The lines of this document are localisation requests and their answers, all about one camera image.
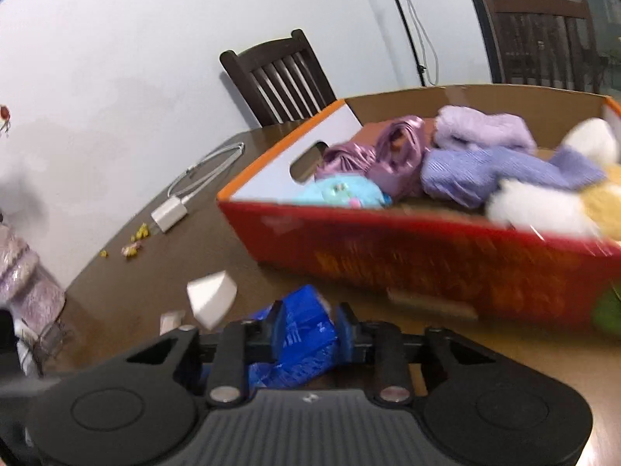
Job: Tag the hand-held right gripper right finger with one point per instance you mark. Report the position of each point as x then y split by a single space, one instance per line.
345 335

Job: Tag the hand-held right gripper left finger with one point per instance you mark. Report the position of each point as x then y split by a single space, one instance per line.
276 335

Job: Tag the blue plastic packet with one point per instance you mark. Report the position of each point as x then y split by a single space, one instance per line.
308 330

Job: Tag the red printed cardboard box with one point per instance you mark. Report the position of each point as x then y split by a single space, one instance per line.
412 262

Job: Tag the green soft thing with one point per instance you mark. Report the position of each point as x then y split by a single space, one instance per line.
609 315

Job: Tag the light blue plush toy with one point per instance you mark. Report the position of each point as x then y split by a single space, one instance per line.
334 194

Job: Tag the small yellow scrap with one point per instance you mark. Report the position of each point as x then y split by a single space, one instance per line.
132 249
140 232

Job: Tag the shiny mauve cloth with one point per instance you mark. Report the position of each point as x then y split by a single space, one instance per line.
347 160
398 155

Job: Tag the periwinkle knitted cloth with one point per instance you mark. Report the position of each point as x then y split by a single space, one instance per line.
465 170

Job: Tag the white and yellow plush toy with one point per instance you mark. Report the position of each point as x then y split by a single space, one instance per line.
529 208

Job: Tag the lilac knitted cloth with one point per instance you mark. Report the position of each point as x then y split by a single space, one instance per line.
485 128

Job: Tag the mauve fuzzy cloth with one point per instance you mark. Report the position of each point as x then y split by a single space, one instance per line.
29 296

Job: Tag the dark wooden slatted chair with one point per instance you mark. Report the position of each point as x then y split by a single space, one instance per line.
533 2
262 56

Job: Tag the black tripod stand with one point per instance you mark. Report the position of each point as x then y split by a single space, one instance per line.
406 34

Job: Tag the red wall ornament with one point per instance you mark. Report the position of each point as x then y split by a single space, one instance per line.
5 114

